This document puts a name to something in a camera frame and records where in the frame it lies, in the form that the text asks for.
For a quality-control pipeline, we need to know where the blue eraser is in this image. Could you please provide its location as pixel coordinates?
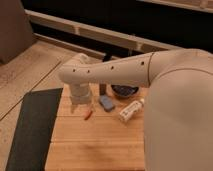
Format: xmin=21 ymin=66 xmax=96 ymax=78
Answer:
xmin=99 ymin=95 xmax=115 ymax=112

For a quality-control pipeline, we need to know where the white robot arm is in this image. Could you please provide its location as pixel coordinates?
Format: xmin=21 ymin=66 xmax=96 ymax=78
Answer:
xmin=59 ymin=49 xmax=213 ymax=171

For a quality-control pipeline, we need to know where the red chili pepper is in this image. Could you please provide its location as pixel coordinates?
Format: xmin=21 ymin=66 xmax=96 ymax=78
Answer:
xmin=84 ymin=108 xmax=93 ymax=120

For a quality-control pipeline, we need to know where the white small bottle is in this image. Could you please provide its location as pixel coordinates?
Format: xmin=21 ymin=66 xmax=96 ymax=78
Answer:
xmin=119 ymin=98 xmax=145 ymax=122

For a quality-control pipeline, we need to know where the dark round bowl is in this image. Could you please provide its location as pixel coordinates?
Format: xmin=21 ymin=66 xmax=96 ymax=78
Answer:
xmin=111 ymin=85 xmax=139 ymax=98

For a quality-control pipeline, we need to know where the white cylindrical cup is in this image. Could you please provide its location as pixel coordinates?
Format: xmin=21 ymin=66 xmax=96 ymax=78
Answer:
xmin=69 ymin=84 xmax=91 ymax=105

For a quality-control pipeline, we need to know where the black floor mat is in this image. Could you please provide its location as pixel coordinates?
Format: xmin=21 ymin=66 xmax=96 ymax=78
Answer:
xmin=5 ymin=88 xmax=62 ymax=171

